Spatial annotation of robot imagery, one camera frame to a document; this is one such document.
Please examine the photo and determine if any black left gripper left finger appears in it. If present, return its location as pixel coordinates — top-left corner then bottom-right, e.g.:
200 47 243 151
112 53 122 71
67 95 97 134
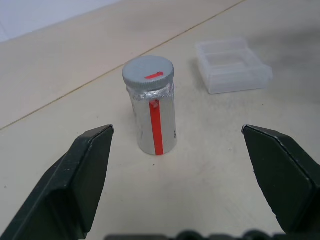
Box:
0 124 115 240

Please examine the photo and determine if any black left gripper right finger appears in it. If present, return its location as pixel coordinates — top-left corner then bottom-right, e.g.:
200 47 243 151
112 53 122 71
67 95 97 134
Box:
241 124 320 236

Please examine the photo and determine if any grey bottle with red stripe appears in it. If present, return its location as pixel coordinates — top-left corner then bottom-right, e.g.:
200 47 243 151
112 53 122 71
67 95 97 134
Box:
126 84 179 156

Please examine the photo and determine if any clear plastic box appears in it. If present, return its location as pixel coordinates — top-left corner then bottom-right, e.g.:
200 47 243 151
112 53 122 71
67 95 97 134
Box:
195 37 273 95

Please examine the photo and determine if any grey plastic jar lid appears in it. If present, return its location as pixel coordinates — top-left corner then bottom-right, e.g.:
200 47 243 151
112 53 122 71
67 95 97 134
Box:
121 55 175 89

